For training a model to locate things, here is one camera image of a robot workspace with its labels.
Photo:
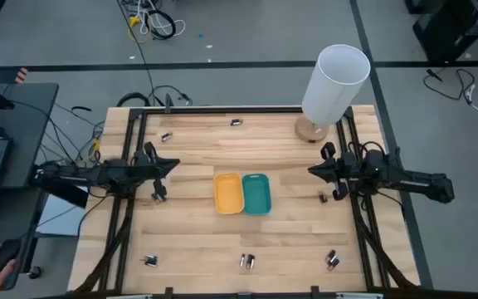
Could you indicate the black aluminium table frame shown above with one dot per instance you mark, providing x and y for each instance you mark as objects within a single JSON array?
[{"x": 222, "y": 110}]

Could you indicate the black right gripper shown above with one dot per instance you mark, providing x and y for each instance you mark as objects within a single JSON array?
[{"x": 347, "y": 170}]

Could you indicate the orange striped object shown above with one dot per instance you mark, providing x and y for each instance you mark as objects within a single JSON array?
[{"x": 21, "y": 75}]

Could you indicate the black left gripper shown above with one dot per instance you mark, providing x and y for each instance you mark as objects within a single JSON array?
[{"x": 145, "y": 166}]

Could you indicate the black computer mouse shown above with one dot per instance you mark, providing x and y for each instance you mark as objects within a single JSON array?
[{"x": 4, "y": 253}]

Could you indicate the black frame bracket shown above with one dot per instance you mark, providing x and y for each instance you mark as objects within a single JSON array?
[
  {"x": 314, "y": 290},
  {"x": 168, "y": 104},
  {"x": 168, "y": 291}
]

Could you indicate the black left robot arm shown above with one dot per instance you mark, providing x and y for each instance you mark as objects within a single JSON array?
[{"x": 77, "y": 174}]

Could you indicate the black desk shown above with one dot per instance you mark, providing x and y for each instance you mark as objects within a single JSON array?
[{"x": 31, "y": 124}]

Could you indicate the yellow plastic bin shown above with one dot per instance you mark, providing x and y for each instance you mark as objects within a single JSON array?
[{"x": 228, "y": 193}]

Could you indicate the black cabinet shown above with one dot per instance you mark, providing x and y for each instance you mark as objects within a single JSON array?
[{"x": 459, "y": 29}]

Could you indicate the black and red battery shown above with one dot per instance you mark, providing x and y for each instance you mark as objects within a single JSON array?
[{"x": 166, "y": 136}]

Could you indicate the teal plastic bin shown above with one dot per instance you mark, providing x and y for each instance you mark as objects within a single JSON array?
[{"x": 256, "y": 194}]

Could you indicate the black caster wheel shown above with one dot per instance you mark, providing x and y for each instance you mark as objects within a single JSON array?
[{"x": 34, "y": 272}]

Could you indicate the white shade wooden base lamp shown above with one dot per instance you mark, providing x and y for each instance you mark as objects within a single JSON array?
[{"x": 334, "y": 87}]

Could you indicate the silver battery black end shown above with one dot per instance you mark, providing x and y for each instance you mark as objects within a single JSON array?
[
  {"x": 159, "y": 198},
  {"x": 236, "y": 122},
  {"x": 330, "y": 256}
]

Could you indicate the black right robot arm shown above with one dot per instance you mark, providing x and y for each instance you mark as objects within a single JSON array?
[{"x": 421, "y": 182}]

